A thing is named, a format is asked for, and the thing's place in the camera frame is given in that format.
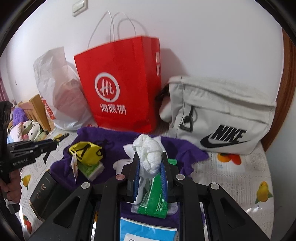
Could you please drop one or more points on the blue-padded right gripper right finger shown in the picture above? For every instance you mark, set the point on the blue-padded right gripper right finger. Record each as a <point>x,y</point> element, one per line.
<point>167,172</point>

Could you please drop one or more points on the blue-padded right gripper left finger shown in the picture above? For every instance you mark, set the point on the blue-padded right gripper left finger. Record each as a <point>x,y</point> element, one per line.
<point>133,179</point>

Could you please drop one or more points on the white tissue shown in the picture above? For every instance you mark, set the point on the white tissue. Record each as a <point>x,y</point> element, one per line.
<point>149,151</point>

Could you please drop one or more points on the fruit print snack packet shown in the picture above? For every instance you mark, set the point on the fruit print snack packet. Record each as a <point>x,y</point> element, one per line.
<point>74,166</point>

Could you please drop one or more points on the person's left hand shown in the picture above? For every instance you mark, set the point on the person's left hand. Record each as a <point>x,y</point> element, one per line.
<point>13,189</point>

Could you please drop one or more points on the white plush toys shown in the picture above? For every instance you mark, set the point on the white plush toys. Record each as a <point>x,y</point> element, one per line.
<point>27,131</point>

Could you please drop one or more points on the green wet wipes packet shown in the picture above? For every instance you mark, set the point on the green wet wipes packet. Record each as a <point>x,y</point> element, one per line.
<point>153,203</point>

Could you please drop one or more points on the purple plush toy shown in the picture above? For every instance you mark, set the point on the purple plush toy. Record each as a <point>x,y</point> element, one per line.
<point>19,116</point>

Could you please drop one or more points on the green white tissue pack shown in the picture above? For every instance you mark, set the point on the green white tissue pack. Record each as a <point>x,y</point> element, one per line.
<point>91,172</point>

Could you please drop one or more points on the wooden headboard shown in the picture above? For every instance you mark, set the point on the wooden headboard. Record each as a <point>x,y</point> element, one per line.
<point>35,110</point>

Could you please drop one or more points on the dark green gold box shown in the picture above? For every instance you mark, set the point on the dark green gold box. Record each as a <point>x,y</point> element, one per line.
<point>47,196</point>

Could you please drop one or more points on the blue tissue package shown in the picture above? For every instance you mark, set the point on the blue tissue package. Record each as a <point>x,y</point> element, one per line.
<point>133,230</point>

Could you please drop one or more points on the beige Nike waist bag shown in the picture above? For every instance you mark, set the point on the beige Nike waist bag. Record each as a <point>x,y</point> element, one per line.
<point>217,115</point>

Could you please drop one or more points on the white plastic Miniso bag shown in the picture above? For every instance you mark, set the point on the white plastic Miniso bag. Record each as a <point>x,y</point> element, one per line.
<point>61,91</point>

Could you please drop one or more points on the fruit print bedsheet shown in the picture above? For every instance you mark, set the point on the fruit print bedsheet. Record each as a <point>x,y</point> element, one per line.
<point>240,176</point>

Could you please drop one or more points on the red paper shopping bag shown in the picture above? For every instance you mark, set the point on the red paper shopping bag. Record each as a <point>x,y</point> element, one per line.
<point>121,81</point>

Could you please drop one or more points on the brown wooden door frame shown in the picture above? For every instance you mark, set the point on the brown wooden door frame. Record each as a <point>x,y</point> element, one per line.
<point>286,91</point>

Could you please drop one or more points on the white wall switch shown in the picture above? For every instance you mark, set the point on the white wall switch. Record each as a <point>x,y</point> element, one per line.
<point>79,7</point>

